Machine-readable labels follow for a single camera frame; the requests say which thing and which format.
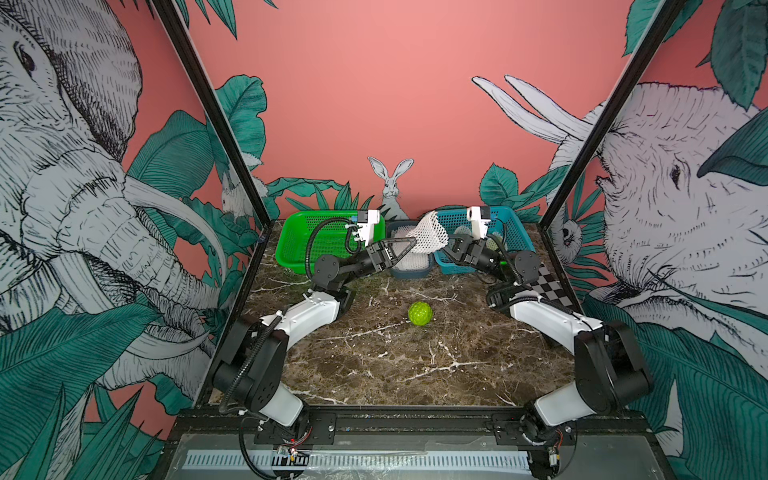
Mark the custard apple green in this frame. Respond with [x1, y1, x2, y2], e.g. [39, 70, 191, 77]
[407, 301, 434, 326]

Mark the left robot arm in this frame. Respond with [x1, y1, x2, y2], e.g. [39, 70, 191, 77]
[211, 210, 417, 447]

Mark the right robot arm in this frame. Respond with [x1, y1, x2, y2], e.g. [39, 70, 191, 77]
[443, 234, 654, 445]

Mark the grey bin of foam nets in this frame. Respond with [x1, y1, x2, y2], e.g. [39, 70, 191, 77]
[386, 220, 436, 280]

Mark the green plastic basket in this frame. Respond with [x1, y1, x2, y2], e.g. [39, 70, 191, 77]
[275, 209, 386, 275]

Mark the checkerboard calibration board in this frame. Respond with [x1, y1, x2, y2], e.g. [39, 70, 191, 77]
[531, 263, 581, 312]

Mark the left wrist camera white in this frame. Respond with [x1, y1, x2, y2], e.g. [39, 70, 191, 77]
[352, 209, 380, 247]

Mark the black frame post left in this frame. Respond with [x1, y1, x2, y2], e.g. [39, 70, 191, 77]
[152, 0, 273, 230]

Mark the black frame post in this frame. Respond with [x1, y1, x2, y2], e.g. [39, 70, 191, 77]
[152, 0, 273, 230]
[538, 0, 686, 230]

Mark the white slotted cable duct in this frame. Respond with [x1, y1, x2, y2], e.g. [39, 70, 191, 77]
[179, 449, 532, 475]

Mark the black front frame rail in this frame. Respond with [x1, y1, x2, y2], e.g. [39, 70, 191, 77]
[173, 404, 652, 448]

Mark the black frame post right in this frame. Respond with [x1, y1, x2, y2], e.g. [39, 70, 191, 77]
[538, 0, 686, 230]

